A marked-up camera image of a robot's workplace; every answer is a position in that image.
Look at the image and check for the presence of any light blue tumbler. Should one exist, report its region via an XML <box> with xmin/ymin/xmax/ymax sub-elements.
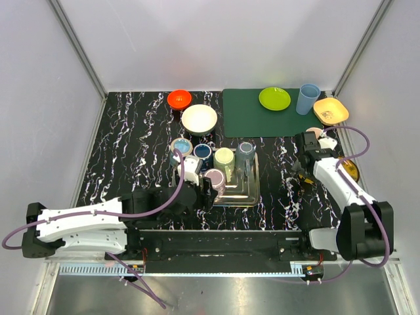
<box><xmin>296</xmin><ymin>83</ymin><xmax>320</xmax><ymax>116</ymax></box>

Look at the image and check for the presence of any orange red bowl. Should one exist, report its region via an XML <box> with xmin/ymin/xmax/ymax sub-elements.
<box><xmin>167</xmin><ymin>89</ymin><xmax>192</xmax><ymax>110</ymax></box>

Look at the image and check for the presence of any yellow square dish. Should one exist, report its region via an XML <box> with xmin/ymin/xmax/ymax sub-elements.
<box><xmin>313</xmin><ymin>98</ymin><xmax>349</xmax><ymax>126</ymax></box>

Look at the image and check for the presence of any pink mug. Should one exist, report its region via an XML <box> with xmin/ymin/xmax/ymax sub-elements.
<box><xmin>306</xmin><ymin>127</ymin><xmax>323</xmax><ymax>134</ymax></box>

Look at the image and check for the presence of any silver metal tray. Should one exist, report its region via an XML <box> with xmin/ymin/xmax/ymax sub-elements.
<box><xmin>213</xmin><ymin>154</ymin><xmax>261</xmax><ymax>207</ymax></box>

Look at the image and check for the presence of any grey-blue ceramic mug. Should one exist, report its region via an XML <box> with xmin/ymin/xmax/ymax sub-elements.
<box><xmin>235</xmin><ymin>142</ymin><xmax>255</xmax><ymax>176</ymax></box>

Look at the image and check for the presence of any small yellow bowl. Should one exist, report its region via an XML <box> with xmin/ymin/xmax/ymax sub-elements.
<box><xmin>299</xmin><ymin>174</ymin><xmax>314</xmax><ymax>184</ymax></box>

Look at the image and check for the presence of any dark green mat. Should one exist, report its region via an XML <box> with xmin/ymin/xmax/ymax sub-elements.
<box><xmin>222</xmin><ymin>89</ymin><xmax>322</xmax><ymax>138</ymax></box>

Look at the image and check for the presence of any dark blue mug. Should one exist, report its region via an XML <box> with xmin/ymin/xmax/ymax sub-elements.
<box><xmin>193</xmin><ymin>144</ymin><xmax>213</xmax><ymax>172</ymax></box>

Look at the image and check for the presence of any light green mug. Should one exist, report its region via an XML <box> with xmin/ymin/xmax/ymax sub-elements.
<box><xmin>213</xmin><ymin>148</ymin><xmax>235</xmax><ymax>182</ymax></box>

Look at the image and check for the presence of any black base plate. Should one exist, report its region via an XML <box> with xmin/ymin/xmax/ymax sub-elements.
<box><xmin>117</xmin><ymin>229</ymin><xmax>337</xmax><ymax>274</ymax></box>

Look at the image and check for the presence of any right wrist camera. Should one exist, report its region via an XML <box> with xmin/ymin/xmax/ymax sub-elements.
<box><xmin>318</xmin><ymin>136</ymin><xmax>338</xmax><ymax>151</ymax></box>

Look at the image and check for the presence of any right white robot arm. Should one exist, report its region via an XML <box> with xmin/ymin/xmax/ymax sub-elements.
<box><xmin>293</xmin><ymin>131</ymin><xmax>394</xmax><ymax>266</ymax></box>

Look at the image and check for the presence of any white ceramic bowl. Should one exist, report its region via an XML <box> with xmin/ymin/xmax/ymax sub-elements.
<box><xmin>181</xmin><ymin>104</ymin><xmax>218</xmax><ymax>137</ymax></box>

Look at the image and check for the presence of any translucent purple cup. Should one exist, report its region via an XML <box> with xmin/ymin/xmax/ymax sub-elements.
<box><xmin>203</xmin><ymin>169</ymin><xmax>226</xmax><ymax>196</ymax></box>

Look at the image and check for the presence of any black gold patterned plate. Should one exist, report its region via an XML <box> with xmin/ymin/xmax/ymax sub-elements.
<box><xmin>341</xmin><ymin>159</ymin><xmax>360</xmax><ymax>182</ymax></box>

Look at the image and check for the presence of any lime green plate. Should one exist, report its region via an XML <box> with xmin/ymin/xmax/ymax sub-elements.
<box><xmin>259</xmin><ymin>87</ymin><xmax>291</xmax><ymax>111</ymax></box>

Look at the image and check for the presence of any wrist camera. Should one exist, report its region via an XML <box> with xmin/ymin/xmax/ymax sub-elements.
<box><xmin>318</xmin><ymin>136</ymin><xmax>338</xmax><ymax>151</ymax></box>
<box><xmin>183</xmin><ymin>156</ymin><xmax>202</xmax><ymax>186</ymax></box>

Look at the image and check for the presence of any blue mug yellow inside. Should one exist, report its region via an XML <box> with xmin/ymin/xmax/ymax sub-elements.
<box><xmin>169</xmin><ymin>138</ymin><xmax>193</xmax><ymax>167</ymax></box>

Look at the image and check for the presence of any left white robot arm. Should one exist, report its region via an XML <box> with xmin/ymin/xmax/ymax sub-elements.
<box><xmin>22</xmin><ymin>179</ymin><xmax>217</xmax><ymax>260</ymax></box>

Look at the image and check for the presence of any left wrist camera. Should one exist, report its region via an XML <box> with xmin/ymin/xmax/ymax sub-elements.
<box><xmin>183</xmin><ymin>156</ymin><xmax>202</xmax><ymax>186</ymax></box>

